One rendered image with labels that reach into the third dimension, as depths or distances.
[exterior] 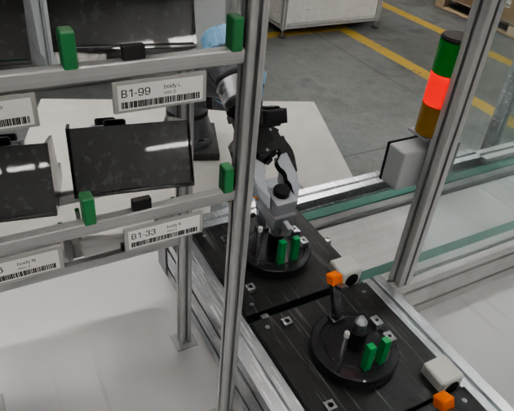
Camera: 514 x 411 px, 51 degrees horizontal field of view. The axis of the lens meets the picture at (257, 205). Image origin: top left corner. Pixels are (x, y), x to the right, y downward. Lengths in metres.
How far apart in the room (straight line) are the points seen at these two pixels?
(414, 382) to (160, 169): 0.52
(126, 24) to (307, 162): 1.08
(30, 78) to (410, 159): 0.60
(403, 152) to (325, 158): 0.72
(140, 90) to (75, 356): 0.63
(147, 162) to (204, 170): 0.87
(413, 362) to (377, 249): 0.34
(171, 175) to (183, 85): 0.14
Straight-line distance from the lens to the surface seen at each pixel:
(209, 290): 0.98
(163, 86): 0.50
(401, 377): 0.90
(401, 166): 0.89
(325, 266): 1.04
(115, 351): 1.02
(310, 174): 1.50
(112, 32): 0.53
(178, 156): 0.61
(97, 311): 1.09
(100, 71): 0.48
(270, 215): 0.96
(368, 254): 1.17
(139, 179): 0.61
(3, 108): 0.48
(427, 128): 0.89
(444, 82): 0.86
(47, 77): 0.48
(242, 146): 0.57
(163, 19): 0.54
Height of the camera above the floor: 1.65
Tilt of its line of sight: 36 degrees down
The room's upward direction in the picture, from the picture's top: 6 degrees clockwise
